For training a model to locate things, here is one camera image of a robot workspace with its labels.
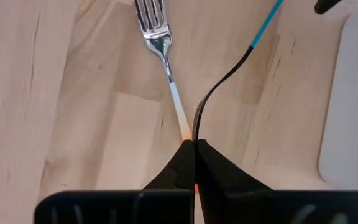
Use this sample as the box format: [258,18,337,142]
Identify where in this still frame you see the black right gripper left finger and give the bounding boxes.
[142,139,196,192]

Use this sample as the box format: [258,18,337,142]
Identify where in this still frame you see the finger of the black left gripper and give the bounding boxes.
[314,0,343,15]

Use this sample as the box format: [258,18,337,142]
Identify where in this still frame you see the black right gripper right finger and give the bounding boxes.
[196,139,273,192]

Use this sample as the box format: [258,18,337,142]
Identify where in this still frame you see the black fork blue handle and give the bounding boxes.
[191,0,286,142]

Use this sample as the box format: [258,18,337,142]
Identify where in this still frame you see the white plastic bin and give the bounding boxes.
[318,6,358,191]

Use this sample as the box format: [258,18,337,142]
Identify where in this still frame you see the silver fork orange handle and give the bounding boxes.
[134,0,199,195]

